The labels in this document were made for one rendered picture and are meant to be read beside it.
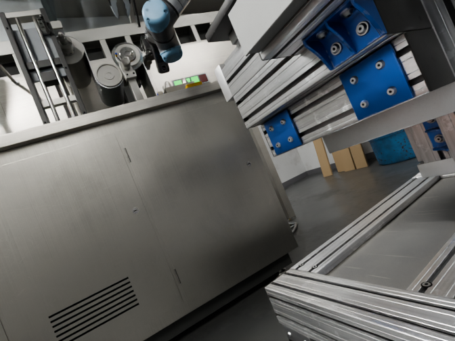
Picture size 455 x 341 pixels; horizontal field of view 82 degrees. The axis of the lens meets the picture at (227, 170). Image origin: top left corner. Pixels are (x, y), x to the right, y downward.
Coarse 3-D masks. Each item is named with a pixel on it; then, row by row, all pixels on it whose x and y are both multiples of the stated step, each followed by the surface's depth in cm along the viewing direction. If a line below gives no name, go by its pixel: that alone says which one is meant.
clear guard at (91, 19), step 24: (0, 0) 132; (24, 0) 137; (48, 0) 142; (72, 0) 147; (96, 0) 152; (120, 0) 158; (0, 24) 138; (24, 24) 143; (72, 24) 154; (96, 24) 160; (120, 24) 166
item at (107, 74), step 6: (102, 66) 124; (108, 66) 125; (114, 66) 126; (96, 72) 122; (102, 72) 124; (108, 72) 125; (114, 72) 126; (120, 72) 126; (96, 78) 122; (102, 78) 123; (108, 78) 124; (114, 78) 125; (120, 78) 125; (102, 84) 122; (108, 84) 124; (114, 84) 124
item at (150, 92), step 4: (144, 68) 133; (144, 72) 136; (144, 76) 139; (148, 76) 132; (144, 80) 142; (148, 80) 134; (144, 84) 146; (148, 84) 137; (152, 84) 131; (144, 88) 150; (148, 88) 141; (152, 88) 133; (148, 92) 144; (152, 92) 136; (148, 96) 148; (152, 96) 139
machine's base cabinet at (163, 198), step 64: (128, 128) 98; (192, 128) 106; (0, 192) 81; (64, 192) 87; (128, 192) 94; (192, 192) 102; (256, 192) 111; (0, 256) 79; (64, 256) 84; (128, 256) 90; (192, 256) 98; (256, 256) 106; (0, 320) 76; (64, 320) 81; (128, 320) 87; (192, 320) 98
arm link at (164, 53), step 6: (174, 36) 84; (156, 42) 83; (174, 42) 86; (162, 48) 86; (168, 48) 86; (174, 48) 87; (180, 48) 89; (162, 54) 88; (168, 54) 87; (174, 54) 88; (180, 54) 90; (168, 60) 90; (174, 60) 92
